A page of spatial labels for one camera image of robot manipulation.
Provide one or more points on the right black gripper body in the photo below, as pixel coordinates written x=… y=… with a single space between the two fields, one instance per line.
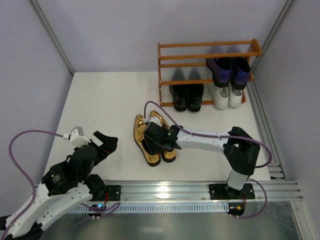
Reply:
x=155 y=136

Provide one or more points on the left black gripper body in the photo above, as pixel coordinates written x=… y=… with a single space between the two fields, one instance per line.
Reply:
x=97 y=147

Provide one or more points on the aluminium corner post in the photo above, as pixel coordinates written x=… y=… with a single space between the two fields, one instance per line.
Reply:
x=283 y=14
x=51 y=34

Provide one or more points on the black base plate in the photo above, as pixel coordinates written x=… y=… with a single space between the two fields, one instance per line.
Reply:
x=219 y=191
x=111 y=193

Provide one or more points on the left aluminium corner post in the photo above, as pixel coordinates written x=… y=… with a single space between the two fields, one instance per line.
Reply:
x=51 y=34

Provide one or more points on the gold loafer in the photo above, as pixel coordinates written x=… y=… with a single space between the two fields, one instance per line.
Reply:
x=139 y=138
x=167 y=155

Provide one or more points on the right aluminium corner post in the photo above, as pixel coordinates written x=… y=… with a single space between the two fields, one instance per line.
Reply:
x=283 y=14

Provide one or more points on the purple loafer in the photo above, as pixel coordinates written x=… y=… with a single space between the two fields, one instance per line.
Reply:
x=240 y=72
x=221 y=70

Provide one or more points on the aluminium mounting rail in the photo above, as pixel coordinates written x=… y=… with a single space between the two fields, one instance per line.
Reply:
x=198 y=191

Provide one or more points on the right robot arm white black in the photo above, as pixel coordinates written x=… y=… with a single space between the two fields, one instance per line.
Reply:
x=239 y=149

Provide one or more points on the slotted grey cable duct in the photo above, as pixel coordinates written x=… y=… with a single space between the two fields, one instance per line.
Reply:
x=152 y=207

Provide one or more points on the white sneaker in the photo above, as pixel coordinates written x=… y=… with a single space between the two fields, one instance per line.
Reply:
x=220 y=96
x=235 y=97

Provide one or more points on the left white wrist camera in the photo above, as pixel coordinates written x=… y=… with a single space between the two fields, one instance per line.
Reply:
x=76 y=137

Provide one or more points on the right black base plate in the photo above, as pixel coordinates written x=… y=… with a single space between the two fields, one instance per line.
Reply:
x=219 y=191

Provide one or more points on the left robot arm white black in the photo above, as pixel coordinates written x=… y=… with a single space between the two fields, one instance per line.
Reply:
x=65 y=185

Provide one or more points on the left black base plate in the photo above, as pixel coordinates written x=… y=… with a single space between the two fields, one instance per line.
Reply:
x=111 y=193

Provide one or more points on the orange wooden shoe shelf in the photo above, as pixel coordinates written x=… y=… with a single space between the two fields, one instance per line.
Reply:
x=194 y=55

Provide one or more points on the black patent loafer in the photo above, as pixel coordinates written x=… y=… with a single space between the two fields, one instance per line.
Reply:
x=179 y=92
x=195 y=92

